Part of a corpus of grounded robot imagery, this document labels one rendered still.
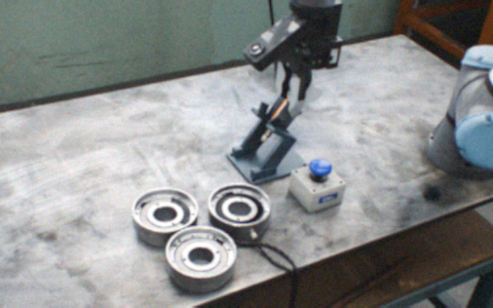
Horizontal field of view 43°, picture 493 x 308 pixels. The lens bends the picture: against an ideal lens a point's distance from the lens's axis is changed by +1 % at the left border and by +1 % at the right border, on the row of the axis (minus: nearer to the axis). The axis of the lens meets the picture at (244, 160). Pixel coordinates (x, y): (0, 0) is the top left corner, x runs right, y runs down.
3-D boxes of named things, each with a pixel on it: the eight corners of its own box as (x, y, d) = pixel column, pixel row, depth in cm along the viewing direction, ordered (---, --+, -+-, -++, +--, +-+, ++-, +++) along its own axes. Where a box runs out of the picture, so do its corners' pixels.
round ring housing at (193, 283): (203, 308, 89) (204, 288, 86) (151, 270, 94) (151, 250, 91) (248, 268, 96) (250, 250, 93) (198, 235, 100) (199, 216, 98)
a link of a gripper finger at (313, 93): (323, 119, 111) (328, 71, 106) (296, 126, 108) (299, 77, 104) (314, 111, 113) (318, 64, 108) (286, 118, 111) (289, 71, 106)
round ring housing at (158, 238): (119, 235, 99) (118, 215, 97) (155, 198, 107) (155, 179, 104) (175, 259, 96) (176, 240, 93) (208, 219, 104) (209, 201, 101)
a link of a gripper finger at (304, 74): (310, 102, 105) (314, 54, 101) (302, 104, 105) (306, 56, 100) (294, 92, 109) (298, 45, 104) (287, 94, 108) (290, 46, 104)
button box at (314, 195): (309, 213, 106) (313, 192, 104) (287, 189, 111) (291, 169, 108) (347, 202, 110) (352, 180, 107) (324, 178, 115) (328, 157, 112)
